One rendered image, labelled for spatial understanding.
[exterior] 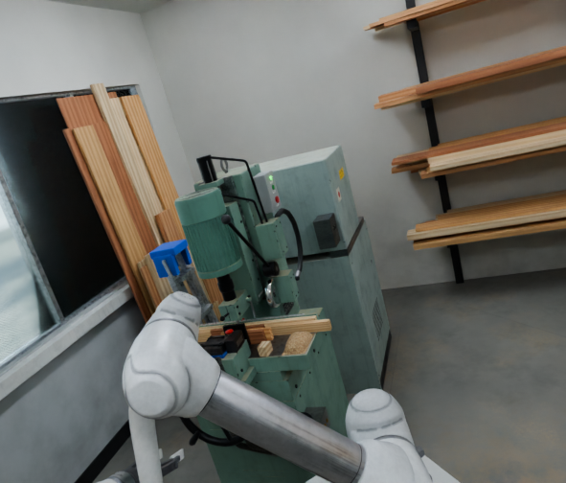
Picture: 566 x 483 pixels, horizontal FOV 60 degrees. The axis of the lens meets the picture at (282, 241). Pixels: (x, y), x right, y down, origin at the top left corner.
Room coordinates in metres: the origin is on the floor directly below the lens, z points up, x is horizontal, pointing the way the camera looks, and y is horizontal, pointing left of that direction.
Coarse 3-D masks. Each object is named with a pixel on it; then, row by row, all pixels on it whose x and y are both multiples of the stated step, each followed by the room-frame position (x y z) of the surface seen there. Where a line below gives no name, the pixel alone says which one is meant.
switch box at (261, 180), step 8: (256, 176) 2.00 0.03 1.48; (264, 176) 1.99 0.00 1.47; (272, 176) 2.06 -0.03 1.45; (256, 184) 2.00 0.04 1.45; (264, 184) 1.99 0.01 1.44; (264, 192) 1.99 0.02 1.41; (272, 192) 2.01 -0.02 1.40; (264, 200) 2.00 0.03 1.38; (272, 200) 1.99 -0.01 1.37; (280, 200) 2.07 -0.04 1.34; (264, 208) 2.00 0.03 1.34; (272, 208) 1.99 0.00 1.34
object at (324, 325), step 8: (312, 320) 1.69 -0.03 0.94; (320, 320) 1.67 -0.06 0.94; (328, 320) 1.66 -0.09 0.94; (272, 328) 1.74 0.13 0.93; (280, 328) 1.72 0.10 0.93; (288, 328) 1.71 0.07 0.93; (296, 328) 1.70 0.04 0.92; (304, 328) 1.69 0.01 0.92; (312, 328) 1.67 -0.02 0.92; (320, 328) 1.66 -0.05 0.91; (328, 328) 1.65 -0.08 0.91; (200, 336) 1.86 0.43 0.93; (208, 336) 1.85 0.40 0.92
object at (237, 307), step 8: (240, 296) 1.81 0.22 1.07; (224, 304) 1.77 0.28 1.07; (232, 304) 1.75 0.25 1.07; (240, 304) 1.79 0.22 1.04; (248, 304) 1.85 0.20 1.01; (224, 312) 1.76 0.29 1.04; (232, 312) 1.75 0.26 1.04; (240, 312) 1.77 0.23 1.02; (224, 320) 1.76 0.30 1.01; (232, 320) 1.75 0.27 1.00
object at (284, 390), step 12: (300, 312) 2.10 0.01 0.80; (324, 312) 2.09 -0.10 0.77; (288, 372) 1.62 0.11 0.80; (300, 372) 1.68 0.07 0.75; (252, 384) 1.62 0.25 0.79; (264, 384) 1.60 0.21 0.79; (276, 384) 1.58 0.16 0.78; (288, 384) 1.57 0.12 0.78; (300, 384) 1.65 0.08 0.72; (276, 396) 1.59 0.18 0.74; (288, 396) 1.57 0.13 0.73
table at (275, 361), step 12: (276, 336) 1.72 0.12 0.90; (288, 336) 1.69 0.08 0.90; (252, 348) 1.68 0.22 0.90; (276, 348) 1.63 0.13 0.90; (312, 348) 1.59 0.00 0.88; (252, 360) 1.61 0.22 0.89; (264, 360) 1.59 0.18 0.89; (276, 360) 1.57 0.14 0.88; (288, 360) 1.55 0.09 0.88; (300, 360) 1.54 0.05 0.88; (312, 360) 1.56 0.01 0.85; (252, 372) 1.58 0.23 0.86
